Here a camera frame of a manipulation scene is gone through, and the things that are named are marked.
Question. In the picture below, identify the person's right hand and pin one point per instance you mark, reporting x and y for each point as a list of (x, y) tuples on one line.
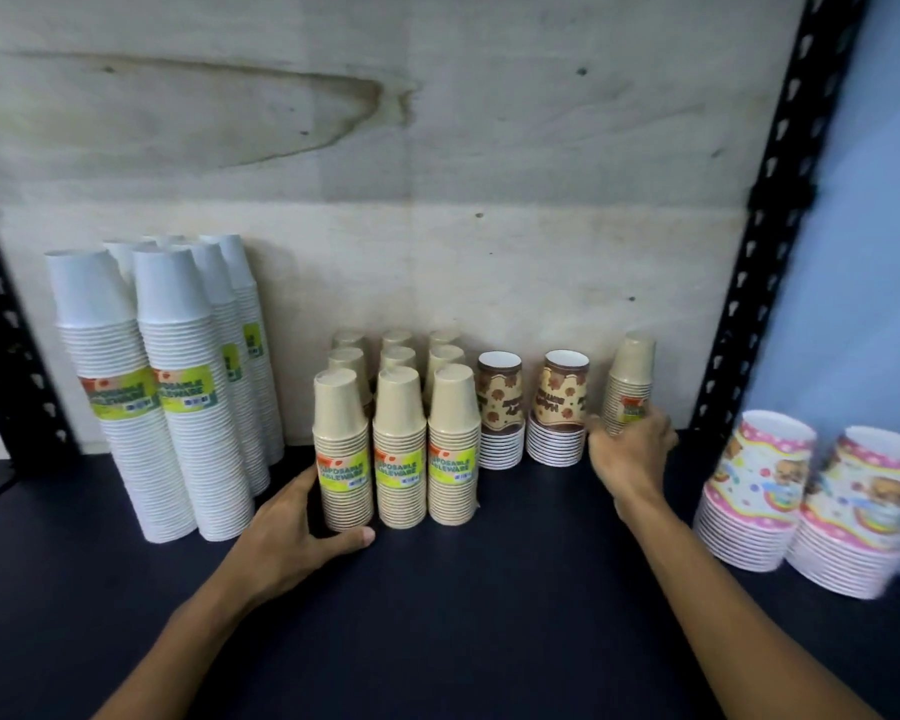
[(634, 461)]

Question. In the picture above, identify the person's left hand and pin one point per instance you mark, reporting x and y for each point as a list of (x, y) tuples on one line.
[(281, 543)]

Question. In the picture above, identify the person's left thumb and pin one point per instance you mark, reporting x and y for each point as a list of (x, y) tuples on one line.
[(349, 541)]

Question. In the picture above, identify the person's right fingers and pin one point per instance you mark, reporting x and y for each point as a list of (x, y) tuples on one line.
[(630, 431)]

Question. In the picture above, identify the person's right forearm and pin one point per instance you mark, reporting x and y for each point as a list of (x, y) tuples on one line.
[(720, 614)]

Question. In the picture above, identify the person's left forearm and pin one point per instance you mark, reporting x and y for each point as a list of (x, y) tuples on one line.
[(180, 652)]

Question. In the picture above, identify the brown patterned cup stack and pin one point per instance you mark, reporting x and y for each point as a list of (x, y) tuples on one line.
[(560, 401), (500, 404)]

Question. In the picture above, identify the group of tan cup stacks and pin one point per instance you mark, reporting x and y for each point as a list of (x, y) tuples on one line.
[(401, 442)]

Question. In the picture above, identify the pink cartoon cup stack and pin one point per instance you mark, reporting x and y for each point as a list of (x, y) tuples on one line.
[(757, 487), (855, 509)]

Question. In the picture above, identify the group of white cup stacks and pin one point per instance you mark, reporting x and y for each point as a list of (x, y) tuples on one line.
[(180, 412)]

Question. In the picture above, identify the black slotted metal shelf post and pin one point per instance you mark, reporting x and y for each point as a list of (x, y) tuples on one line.
[(11, 344), (776, 209)]

